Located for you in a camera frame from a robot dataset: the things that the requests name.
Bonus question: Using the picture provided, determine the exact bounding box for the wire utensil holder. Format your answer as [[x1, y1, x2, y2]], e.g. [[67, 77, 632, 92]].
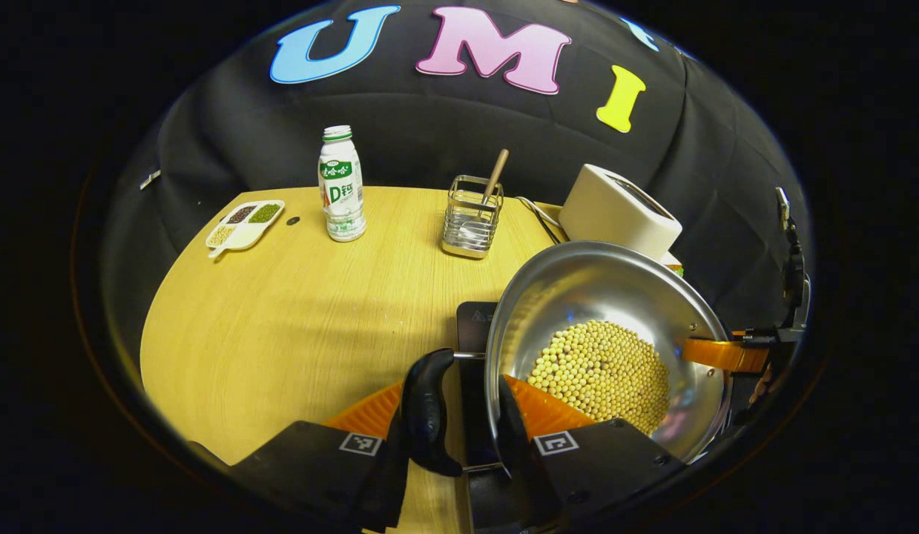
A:
[[441, 175, 504, 260]]

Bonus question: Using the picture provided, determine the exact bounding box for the black induction cooktop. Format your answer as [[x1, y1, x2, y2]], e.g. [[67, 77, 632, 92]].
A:
[[456, 300, 534, 534]]

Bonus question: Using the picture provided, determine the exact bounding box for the white toaster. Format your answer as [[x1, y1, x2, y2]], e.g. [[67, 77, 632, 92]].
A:
[[558, 164, 684, 262]]

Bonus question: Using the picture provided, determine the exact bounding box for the pile of soybeans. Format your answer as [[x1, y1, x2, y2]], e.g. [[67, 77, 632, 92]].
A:
[[527, 320, 671, 436]]

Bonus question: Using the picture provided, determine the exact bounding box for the white power cable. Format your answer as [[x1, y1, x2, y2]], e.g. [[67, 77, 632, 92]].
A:
[[515, 196, 565, 229]]

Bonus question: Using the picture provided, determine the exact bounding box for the white drink bottle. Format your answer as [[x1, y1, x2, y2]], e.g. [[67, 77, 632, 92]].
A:
[[317, 125, 368, 243]]

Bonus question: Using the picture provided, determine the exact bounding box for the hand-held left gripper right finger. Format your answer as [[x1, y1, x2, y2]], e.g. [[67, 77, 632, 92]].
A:
[[495, 373, 688, 531]]

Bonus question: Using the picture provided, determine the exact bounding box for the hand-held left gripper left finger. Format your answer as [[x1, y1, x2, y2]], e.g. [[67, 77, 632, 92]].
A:
[[228, 381, 414, 532]]

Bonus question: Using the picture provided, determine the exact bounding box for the black backdrop cloth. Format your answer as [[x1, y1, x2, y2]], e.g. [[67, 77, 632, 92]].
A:
[[99, 0, 814, 372]]

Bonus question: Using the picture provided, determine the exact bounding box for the stainless steel pot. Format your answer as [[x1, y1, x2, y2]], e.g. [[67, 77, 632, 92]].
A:
[[401, 241, 734, 477]]

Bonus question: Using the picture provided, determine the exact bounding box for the wooden handled spoon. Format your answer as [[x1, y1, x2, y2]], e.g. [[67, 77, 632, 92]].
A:
[[480, 148, 510, 208]]

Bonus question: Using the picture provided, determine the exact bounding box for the black power cable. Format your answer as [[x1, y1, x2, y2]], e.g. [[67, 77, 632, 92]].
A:
[[532, 214, 571, 245]]

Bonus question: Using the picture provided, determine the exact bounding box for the white divided bean dish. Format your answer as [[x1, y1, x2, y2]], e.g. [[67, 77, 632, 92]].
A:
[[205, 200, 286, 259]]

